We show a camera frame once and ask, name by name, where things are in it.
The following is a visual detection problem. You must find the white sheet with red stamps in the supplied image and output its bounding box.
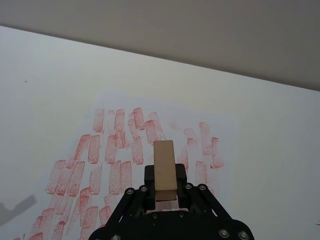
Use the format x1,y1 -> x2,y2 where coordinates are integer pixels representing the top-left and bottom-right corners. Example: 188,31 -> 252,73
0,24 -> 320,240

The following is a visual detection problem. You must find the pale wooden stamp block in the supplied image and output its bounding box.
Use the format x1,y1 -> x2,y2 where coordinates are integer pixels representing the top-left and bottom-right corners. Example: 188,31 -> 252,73
153,139 -> 178,202

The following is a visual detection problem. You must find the grey tape strip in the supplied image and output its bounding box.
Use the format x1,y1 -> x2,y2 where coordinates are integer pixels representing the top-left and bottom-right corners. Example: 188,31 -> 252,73
0,194 -> 39,227

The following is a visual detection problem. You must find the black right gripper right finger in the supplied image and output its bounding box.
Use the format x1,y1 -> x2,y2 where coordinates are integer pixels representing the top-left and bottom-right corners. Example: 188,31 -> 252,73
174,162 -> 235,222

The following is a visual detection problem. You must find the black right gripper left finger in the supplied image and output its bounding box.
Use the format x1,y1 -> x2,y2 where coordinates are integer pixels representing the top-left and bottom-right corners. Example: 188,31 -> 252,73
90,164 -> 158,237

